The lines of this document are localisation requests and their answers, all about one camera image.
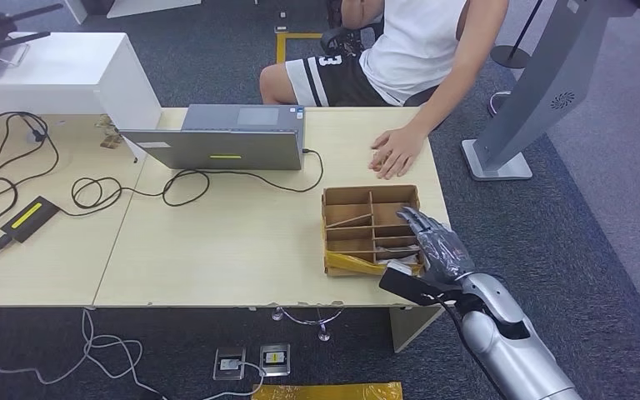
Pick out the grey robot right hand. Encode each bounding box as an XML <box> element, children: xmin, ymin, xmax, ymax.
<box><xmin>396</xmin><ymin>207</ymin><xmax>478</xmax><ymax>285</ymax></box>

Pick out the person's left hand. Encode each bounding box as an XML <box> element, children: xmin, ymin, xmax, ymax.
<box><xmin>368</xmin><ymin>125</ymin><xmax>428</xmax><ymax>181</ymax></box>

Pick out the cardboard divider box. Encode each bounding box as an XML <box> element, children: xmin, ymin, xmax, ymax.
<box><xmin>321</xmin><ymin>184</ymin><xmax>423</xmax><ymax>279</ymax></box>

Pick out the white card stack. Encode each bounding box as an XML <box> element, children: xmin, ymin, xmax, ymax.
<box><xmin>377</xmin><ymin>247</ymin><xmax>421</xmax><ymax>266</ymax></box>

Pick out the person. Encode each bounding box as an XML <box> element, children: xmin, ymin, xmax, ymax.
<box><xmin>259</xmin><ymin>0</ymin><xmax>512</xmax><ymax>181</ymax></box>

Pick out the brown patterned card pile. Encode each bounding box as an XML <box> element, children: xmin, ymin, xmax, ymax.
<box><xmin>94</xmin><ymin>112</ymin><xmax>127</xmax><ymax>150</ymax></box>

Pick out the beige desk leg panel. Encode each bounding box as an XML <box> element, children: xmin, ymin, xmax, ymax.
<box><xmin>388</xmin><ymin>306</ymin><xmax>448</xmax><ymax>354</ymax></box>

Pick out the yellow plastic strip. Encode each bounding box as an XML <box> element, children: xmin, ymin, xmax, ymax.
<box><xmin>324</xmin><ymin>251</ymin><xmax>423</xmax><ymax>278</ymax></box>

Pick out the chrome bent tube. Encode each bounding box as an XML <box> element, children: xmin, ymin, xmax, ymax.
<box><xmin>487</xmin><ymin>89</ymin><xmax>513</xmax><ymax>118</ymax></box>

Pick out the silver kiosk stand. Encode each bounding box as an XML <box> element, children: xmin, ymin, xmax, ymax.
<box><xmin>460</xmin><ymin>0</ymin><xmax>640</xmax><ymax>183</ymax></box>

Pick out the grey laptop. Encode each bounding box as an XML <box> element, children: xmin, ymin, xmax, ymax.
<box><xmin>118</xmin><ymin>103</ymin><xmax>307</xmax><ymax>171</ymax></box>

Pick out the metal floor outlet yellow label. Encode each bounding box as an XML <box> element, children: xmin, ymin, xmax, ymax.
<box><xmin>258</xmin><ymin>342</ymin><xmax>292</xmax><ymax>378</ymax></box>

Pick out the metal floor outlet with plug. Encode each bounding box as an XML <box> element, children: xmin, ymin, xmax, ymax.
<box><xmin>212</xmin><ymin>346</ymin><xmax>248</xmax><ymax>382</ymax></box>

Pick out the white furniture base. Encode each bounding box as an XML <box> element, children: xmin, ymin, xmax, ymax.
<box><xmin>64</xmin><ymin>0</ymin><xmax>204</xmax><ymax>26</ymax></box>

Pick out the white counter block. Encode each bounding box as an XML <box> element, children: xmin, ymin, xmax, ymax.
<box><xmin>0</xmin><ymin>31</ymin><xmax>163</xmax><ymax>163</ymax></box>

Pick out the black power adapter yellow label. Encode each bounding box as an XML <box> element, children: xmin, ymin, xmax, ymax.
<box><xmin>0</xmin><ymin>196</ymin><xmax>62</xmax><ymax>244</ymax></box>

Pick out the clear acrylic stand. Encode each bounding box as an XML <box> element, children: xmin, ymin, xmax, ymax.
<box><xmin>0</xmin><ymin>41</ymin><xmax>33</xmax><ymax>68</ymax></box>

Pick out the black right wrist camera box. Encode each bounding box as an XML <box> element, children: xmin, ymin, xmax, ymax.
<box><xmin>378</xmin><ymin>260</ymin><xmax>465</xmax><ymax>308</ymax></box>

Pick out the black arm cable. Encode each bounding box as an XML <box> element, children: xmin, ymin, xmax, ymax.
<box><xmin>436</xmin><ymin>295</ymin><xmax>509</xmax><ymax>400</ymax></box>

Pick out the black laptop charging cable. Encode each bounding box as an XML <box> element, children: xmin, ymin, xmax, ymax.
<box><xmin>56</xmin><ymin>147</ymin><xmax>326</xmax><ymax>217</ymax></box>

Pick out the chrome wire cable hanger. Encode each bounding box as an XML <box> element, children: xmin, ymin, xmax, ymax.
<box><xmin>271</xmin><ymin>306</ymin><xmax>344</xmax><ymax>343</ymax></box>

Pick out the black stanchion post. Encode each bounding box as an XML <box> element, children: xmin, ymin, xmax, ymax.
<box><xmin>489</xmin><ymin>0</ymin><xmax>548</xmax><ymax>70</ymax></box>

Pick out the white power cable with plug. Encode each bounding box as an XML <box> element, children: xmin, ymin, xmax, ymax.
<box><xmin>201</xmin><ymin>358</ymin><xmax>268</xmax><ymax>400</ymax></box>

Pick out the grey floor cable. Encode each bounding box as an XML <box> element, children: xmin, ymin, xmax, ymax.
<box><xmin>0</xmin><ymin>307</ymin><xmax>171</xmax><ymax>400</ymax></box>

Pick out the black adapter mains cable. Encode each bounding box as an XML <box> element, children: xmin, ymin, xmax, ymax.
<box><xmin>0</xmin><ymin>110</ymin><xmax>62</xmax><ymax>263</ymax></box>

